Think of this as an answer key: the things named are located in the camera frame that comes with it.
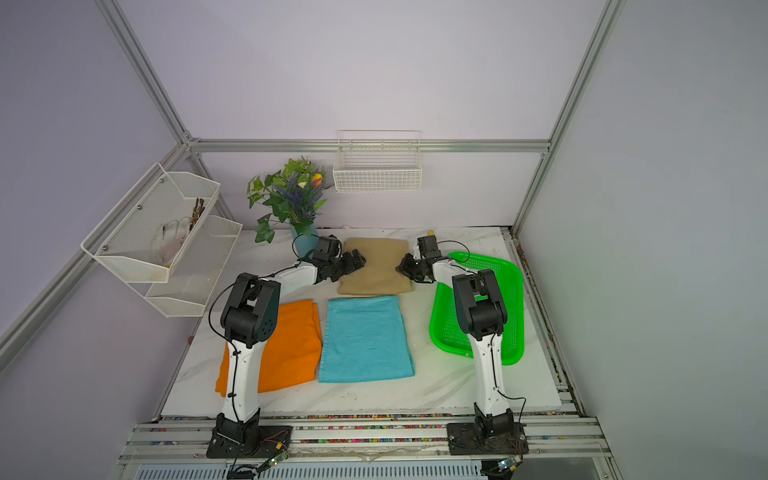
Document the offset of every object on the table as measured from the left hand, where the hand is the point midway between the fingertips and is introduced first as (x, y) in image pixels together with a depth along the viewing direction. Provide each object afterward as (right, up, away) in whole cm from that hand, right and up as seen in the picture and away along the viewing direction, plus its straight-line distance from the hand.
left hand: (357, 266), depth 106 cm
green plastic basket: (+30, -20, -13) cm, 38 cm away
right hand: (+15, -2, +1) cm, 15 cm away
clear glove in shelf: (-47, +8, -28) cm, 55 cm away
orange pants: (-17, -26, -21) cm, 37 cm away
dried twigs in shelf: (-42, +16, -25) cm, 51 cm away
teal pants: (+4, -21, -18) cm, 28 cm away
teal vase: (-17, +8, -6) cm, 20 cm away
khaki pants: (+10, -2, +2) cm, 10 cm away
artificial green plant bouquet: (-16, +21, -21) cm, 34 cm away
